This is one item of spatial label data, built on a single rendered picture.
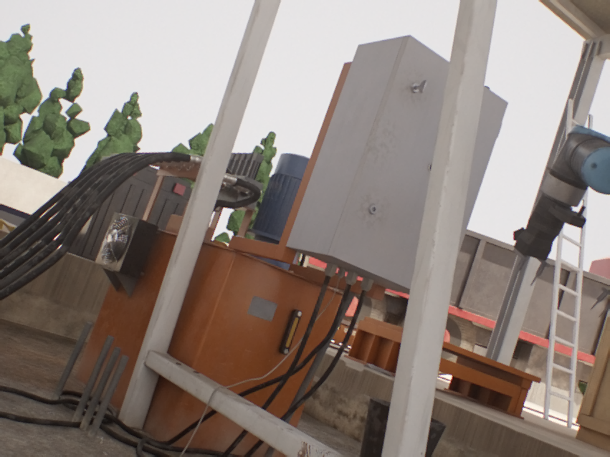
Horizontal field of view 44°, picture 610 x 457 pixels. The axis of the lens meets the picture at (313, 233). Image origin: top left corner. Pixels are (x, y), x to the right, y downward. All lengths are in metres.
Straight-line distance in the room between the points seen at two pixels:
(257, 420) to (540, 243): 0.76
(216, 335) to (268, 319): 0.19
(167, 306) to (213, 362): 0.22
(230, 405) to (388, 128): 0.79
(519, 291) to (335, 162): 6.73
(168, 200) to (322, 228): 2.48
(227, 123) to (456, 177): 1.03
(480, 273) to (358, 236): 8.75
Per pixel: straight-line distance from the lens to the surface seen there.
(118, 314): 2.79
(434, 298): 1.46
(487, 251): 10.64
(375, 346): 4.66
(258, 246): 2.14
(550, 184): 1.72
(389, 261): 1.94
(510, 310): 8.67
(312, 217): 1.96
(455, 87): 1.58
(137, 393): 2.38
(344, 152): 1.96
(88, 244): 4.20
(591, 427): 5.03
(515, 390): 5.05
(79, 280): 3.97
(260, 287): 2.34
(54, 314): 3.97
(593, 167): 1.58
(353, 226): 1.86
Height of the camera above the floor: 0.48
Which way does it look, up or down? 6 degrees up
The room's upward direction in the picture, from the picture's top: 20 degrees clockwise
